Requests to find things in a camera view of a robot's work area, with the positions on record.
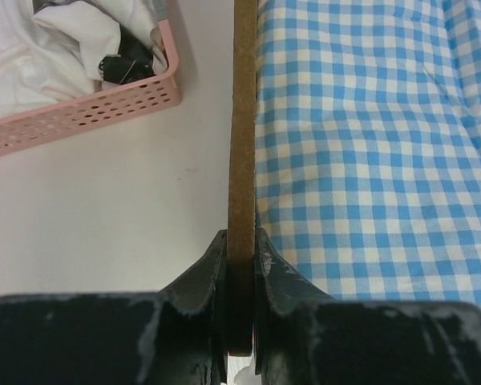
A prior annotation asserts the blue gingham mattress pad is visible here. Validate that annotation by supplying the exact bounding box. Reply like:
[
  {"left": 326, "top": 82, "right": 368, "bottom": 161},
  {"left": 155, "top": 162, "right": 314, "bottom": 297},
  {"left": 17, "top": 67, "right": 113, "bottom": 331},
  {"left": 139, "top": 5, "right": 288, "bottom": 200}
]
[{"left": 256, "top": 1, "right": 481, "bottom": 306}]

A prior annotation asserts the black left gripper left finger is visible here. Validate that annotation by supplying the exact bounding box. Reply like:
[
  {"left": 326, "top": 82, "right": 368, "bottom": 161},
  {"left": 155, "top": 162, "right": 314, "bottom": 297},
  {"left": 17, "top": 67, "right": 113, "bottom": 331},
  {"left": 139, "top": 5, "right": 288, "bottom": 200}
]
[{"left": 0, "top": 231, "right": 228, "bottom": 384}]

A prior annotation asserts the wooden pet bed frame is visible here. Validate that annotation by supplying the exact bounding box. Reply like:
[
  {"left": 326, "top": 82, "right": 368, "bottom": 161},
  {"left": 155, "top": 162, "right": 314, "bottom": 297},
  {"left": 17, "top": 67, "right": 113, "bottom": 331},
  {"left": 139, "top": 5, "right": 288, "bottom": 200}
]
[{"left": 226, "top": 1, "right": 258, "bottom": 356}]

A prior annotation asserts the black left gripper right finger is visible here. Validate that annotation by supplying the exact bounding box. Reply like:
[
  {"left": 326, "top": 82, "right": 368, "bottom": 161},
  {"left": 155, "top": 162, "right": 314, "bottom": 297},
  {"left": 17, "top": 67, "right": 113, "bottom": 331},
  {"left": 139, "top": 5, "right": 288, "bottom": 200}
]
[{"left": 254, "top": 229, "right": 481, "bottom": 384}]

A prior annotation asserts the white cloth in basket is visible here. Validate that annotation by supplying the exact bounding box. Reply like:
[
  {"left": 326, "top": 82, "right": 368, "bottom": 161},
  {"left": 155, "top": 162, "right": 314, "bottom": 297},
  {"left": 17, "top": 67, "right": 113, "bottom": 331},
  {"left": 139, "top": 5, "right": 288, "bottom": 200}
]
[{"left": 0, "top": 1, "right": 168, "bottom": 119}]

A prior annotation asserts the pink plastic basket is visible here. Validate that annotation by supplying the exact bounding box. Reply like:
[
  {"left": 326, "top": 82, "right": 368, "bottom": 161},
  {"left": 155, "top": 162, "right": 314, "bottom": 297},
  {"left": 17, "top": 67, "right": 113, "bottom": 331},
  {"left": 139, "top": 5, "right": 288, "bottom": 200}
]
[{"left": 0, "top": 1, "right": 182, "bottom": 156}]

